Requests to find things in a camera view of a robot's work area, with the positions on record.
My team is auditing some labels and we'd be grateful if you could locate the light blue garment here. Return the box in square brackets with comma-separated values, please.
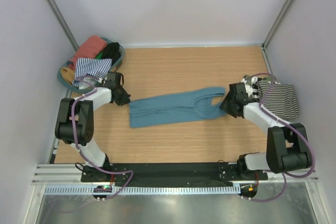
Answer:
[129, 87, 226, 128]

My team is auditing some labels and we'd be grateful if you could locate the thin striped black tank top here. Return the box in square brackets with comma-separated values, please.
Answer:
[257, 81, 299, 121]

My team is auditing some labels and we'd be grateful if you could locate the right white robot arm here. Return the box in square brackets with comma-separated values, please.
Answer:
[219, 76, 316, 180]

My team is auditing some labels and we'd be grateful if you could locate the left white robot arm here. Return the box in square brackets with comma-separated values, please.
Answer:
[55, 72, 131, 182]

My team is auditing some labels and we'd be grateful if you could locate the wide striped folded tank top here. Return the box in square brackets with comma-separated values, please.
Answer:
[251, 77, 259, 98]

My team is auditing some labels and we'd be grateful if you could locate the olive green folded tank top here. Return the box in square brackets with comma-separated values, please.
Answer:
[261, 76, 278, 83]

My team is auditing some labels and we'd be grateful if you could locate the white striped garment in basket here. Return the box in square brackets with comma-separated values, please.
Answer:
[72, 58, 112, 88]

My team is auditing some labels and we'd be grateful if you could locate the black garment in basket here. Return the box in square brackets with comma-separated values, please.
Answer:
[101, 42, 121, 62]

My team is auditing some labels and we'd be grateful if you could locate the green garment in basket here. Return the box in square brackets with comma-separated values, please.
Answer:
[96, 52, 103, 59]

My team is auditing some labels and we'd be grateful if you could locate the coral red garment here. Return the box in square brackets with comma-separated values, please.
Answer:
[69, 35, 107, 65]

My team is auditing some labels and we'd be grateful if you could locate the mustard brown garment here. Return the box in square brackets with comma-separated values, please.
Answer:
[60, 67, 75, 85]

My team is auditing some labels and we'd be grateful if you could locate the teal laundry basket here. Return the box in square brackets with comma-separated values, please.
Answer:
[57, 37, 125, 94]

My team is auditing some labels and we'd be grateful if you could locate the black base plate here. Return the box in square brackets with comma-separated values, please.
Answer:
[80, 162, 269, 183]

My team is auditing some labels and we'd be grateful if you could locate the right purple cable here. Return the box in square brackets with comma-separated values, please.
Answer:
[248, 72, 317, 201]

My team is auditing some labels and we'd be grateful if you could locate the purple cable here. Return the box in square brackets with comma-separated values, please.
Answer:
[248, 72, 317, 201]
[70, 76, 134, 200]

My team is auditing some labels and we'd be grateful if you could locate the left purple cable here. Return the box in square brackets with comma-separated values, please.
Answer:
[70, 76, 134, 200]

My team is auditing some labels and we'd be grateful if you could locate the slotted white cable duct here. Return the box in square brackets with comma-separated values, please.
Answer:
[44, 184, 240, 196]

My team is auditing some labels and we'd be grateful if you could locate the aluminium frame rail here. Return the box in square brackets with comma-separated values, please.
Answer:
[32, 162, 317, 187]

